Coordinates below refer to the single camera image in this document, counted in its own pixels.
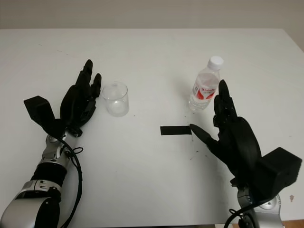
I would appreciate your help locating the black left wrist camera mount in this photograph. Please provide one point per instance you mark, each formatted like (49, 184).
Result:
(40, 111)

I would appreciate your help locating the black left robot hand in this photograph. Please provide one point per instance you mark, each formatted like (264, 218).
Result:
(76, 104)

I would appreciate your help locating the black tape strip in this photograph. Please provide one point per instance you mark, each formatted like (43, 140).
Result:
(174, 130)

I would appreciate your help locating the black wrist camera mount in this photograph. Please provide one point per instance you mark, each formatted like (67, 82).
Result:
(278, 171)
(40, 111)

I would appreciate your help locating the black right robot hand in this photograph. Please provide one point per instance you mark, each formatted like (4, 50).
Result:
(237, 145)

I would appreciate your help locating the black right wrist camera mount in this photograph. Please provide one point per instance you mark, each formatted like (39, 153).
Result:
(278, 171)

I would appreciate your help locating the clear plastic cup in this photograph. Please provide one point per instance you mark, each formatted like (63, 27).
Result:
(116, 102)

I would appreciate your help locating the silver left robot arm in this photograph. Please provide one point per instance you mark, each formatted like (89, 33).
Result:
(35, 190)

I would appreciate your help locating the clear water bottle red label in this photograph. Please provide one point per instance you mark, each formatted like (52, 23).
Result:
(205, 80)

